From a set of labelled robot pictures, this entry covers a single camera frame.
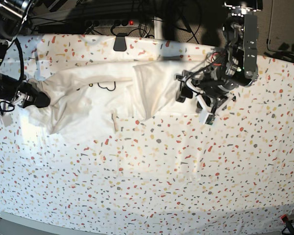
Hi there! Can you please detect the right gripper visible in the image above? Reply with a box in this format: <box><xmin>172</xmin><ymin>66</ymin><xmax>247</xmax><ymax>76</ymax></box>
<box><xmin>0</xmin><ymin>78</ymin><xmax>50</xmax><ymax>110</ymax></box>

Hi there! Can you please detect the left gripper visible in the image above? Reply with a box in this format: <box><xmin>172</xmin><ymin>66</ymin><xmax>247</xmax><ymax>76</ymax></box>
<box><xmin>175</xmin><ymin>70</ymin><xmax>237</xmax><ymax>115</ymax></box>

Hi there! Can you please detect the white printed T-shirt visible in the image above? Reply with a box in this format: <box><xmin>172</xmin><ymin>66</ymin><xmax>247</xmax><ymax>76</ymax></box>
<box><xmin>26</xmin><ymin>61</ymin><xmax>199</xmax><ymax>143</ymax></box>

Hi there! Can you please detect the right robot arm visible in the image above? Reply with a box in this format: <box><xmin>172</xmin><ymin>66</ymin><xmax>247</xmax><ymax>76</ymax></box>
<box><xmin>0</xmin><ymin>0</ymin><xmax>50</xmax><ymax>114</ymax></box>

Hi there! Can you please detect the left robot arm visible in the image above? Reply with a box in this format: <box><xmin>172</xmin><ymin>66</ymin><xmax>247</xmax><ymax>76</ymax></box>
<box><xmin>175</xmin><ymin>0</ymin><xmax>263</xmax><ymax>115</ymax></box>

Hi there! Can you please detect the terrazzo pattern tablecloth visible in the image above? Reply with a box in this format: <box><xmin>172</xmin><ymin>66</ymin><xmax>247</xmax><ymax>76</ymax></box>
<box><xmin>0</xmin><ymin>35</ymin><xmax>294</xmax><ymax>235</ymax></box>

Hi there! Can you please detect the black table clamp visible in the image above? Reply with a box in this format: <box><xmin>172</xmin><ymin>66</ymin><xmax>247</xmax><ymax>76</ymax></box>
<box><xmin>113</xmin><ymin>33</ymin><xmax>127</xmax><ymax>52</ymax></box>

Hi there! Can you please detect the red clamp right corner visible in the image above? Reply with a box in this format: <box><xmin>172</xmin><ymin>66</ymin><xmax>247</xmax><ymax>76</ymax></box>
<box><xmin>280</xmin><ymin>214</ymin><xmax>289</xmax><ymax>223</ymax></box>

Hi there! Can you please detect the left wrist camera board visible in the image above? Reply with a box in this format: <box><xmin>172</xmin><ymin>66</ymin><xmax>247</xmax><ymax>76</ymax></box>
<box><xmin>199</xmin><ymin>110</ymin><xmax>215</xmax><ymax>125</ymax></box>

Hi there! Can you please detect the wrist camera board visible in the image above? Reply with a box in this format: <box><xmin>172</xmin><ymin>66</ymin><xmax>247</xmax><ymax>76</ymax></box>
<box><xmin>199</xmin><ymin>110</ymin><xmax>215</xmax><ymax>125</ymax></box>
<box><xmin>0</xmin><ymin>114</ymin><xmax>14</xmax><ymax>127</ymax></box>

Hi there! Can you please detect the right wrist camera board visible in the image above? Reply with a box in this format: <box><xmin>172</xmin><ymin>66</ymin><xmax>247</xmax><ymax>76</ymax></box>
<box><xmin>0</xmin><ymin>114</ymin><xmax>14</xmax><ymax>127</ymax></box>

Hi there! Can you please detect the white metal stand post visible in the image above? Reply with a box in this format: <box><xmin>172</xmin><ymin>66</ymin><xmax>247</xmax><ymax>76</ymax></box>
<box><xmin>153</xmin><ymin>16</ymin><xmax>164</xmax><ymax>40</ymax></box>

